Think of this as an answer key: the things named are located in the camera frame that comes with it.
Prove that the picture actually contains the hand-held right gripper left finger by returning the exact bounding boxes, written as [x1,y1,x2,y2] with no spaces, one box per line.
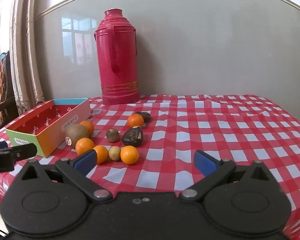
[20,149,113,203]

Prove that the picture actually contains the brown kiwi fruit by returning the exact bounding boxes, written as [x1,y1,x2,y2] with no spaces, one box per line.
[65,124,90,148]

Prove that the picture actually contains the small dark smooth fruit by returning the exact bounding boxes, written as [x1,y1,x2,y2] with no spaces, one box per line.
[135,111,152,122]

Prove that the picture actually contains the small orange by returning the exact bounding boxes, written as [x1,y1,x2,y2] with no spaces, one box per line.
[79,120,95,136]
[92,145,109,164]
[127,114,144,128]
[120,145,140,165]
[75,137,95,156]

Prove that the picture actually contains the large dark lumpy fruit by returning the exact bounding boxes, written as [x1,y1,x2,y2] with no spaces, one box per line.
[122,126,144,147]

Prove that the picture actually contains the red checkered tablecloth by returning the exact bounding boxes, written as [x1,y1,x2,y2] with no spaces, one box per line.
[0,94,300,240]

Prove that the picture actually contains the colourful cardboard box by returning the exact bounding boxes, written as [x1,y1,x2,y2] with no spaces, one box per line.
[5,98,92,158]

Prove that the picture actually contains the small yellow round fruit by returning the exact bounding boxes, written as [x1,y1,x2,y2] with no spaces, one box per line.
[108,146,121,161]

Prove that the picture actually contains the dark wooden chair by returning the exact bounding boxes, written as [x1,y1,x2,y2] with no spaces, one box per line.
[0,51,19,133]

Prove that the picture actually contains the red thermos flask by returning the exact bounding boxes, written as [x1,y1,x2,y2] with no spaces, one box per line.
[94,8,140,105]

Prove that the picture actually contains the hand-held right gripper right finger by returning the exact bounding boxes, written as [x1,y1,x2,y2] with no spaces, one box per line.
[179,150,277,203]

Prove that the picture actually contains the small brown green fruit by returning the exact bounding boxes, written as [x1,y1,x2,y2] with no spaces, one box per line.
[106,128,121,143]

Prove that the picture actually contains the beige curtain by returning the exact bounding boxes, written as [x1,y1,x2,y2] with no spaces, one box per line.
[9,0,45,117]

